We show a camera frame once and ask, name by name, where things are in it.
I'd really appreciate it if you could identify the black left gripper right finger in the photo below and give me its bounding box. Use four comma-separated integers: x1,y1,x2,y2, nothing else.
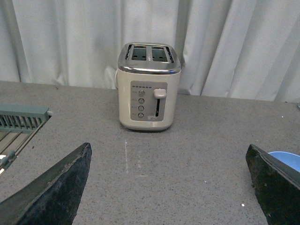
246,144,300,225

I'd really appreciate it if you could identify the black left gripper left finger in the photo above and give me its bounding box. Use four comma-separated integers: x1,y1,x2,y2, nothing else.
0,142,92,225

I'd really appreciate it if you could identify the blue bowl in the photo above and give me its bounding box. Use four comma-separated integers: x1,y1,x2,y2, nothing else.
269,151,300,172

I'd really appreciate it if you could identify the green dish rack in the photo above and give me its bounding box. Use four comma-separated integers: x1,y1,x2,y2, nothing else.
0,103,52,173

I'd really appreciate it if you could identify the white curtain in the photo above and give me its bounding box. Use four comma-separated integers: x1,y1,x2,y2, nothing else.
0,0,300,104

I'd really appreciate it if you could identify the cream toaster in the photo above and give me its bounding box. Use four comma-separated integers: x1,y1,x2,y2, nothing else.
115,42,181,131

